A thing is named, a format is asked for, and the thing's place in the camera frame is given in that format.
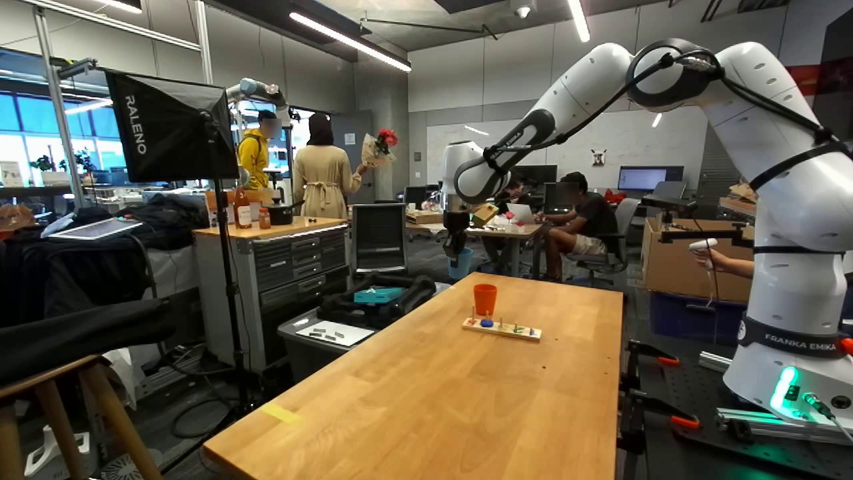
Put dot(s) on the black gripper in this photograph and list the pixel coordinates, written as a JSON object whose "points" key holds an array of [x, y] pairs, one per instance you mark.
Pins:
{"points": [[456, 229]]}

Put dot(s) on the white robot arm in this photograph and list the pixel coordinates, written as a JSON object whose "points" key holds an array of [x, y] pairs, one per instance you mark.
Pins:
{"points": [[800, 205]]}

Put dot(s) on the person forearm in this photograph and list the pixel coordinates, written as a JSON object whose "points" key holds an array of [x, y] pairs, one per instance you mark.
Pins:
{"points": [[735, 263]]}

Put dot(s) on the orange plastic cup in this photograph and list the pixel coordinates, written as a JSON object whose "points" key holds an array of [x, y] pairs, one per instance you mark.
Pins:
{"points": [[487, 301]]}

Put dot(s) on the background wooden desk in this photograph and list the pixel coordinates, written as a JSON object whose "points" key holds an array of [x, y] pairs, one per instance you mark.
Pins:
{"points": [[516, 234]]}

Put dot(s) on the black bag teal lining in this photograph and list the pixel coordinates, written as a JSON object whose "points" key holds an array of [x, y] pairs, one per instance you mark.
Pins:
{"points": [[383, 305]]}

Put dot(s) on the flower bouquet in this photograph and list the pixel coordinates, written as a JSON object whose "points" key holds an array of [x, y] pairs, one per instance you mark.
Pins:
{"points": [[379, 147]]}

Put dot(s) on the wooden number peg board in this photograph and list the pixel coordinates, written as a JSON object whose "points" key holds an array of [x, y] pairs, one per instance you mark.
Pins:
{"points": [[513, 333]]}

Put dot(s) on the seated person in dark shirt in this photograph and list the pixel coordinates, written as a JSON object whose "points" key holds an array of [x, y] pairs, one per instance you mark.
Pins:
{"points": [[595, 217]]}

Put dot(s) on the person in beige coat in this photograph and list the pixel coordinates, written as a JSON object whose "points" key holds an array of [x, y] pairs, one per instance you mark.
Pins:
{"points": [[321, 183]]}

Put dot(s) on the grey drawer cabinet wooden top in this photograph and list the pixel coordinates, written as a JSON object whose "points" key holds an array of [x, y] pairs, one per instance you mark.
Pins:
{"points": [[295, 267]]}

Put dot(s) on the grey equipment case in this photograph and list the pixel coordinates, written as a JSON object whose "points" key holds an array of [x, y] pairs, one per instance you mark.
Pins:
{"points": [[324, 342]]}

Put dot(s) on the computer monitor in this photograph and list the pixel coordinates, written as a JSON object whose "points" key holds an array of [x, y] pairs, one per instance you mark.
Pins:
{"points": [[648, 177]]}

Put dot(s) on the orange bottle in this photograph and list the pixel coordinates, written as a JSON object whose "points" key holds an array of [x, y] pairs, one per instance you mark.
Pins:
{"points": [[244, 211]]}

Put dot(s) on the person in yellow jacket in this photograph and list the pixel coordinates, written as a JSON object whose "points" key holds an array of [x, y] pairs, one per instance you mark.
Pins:
{"points": [[253, 157]]}

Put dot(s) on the long ceiling light strip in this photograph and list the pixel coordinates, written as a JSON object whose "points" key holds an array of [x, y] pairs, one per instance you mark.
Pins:
{"points": [[347, 41]]}

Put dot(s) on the cardboard box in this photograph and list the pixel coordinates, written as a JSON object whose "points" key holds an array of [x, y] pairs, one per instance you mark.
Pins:
{"points": [[683, 267]]}

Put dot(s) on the black light stand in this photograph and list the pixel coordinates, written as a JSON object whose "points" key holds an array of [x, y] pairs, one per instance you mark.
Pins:
{"points": [[227, 267]]}

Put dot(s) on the short ceiling light strip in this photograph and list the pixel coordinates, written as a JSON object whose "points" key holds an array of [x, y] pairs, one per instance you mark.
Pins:
{"points": [[579, 19]]}

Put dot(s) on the blue storage bin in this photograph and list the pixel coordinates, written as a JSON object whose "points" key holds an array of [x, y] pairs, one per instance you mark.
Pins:
{"points": [[683, 315]]}

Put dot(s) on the yellow tape piece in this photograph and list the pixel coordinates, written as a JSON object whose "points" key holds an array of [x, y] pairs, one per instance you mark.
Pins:
{"points": [[284, 414]]}

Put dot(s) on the black softbox light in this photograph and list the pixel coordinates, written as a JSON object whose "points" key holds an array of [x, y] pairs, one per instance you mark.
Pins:
{"points": [[170, 129]]}

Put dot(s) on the black fabric cover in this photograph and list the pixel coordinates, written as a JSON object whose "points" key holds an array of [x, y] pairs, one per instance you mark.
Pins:
{"points": [[70, 275]]}

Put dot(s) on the metal pole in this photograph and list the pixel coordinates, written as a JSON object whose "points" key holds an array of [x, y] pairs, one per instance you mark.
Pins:
{"points": [[58, 117]]}

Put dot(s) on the wooden stool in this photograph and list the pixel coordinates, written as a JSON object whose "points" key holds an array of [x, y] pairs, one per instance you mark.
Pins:
{"points": [[55, 378]]}

